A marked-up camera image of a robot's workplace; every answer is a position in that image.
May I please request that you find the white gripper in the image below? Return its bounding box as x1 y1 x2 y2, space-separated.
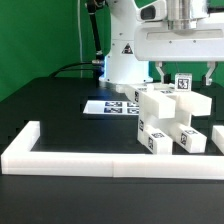
134 0 224 86

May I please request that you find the white tagged cube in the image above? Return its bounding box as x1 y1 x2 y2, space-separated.
175 73 192 91

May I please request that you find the white chair back frame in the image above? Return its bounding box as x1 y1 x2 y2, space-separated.
115 83 212 119

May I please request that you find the white chair seat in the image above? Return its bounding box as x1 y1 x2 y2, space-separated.
137 110 192 143

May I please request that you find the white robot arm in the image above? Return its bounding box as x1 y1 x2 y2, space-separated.
86 0 224 85

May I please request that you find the white part at right edge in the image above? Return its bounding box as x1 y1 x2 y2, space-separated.
212 125 224 154

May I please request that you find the white marker sheet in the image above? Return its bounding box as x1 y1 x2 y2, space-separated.
83 100 139 115

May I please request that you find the black cable bundle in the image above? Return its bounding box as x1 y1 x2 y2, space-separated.
49 0 107 78

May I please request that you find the white thin cable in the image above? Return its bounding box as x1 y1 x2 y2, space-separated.
77 0 84 79

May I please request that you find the white U-shaped boundary frame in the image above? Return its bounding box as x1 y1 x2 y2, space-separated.
1 121 224 180

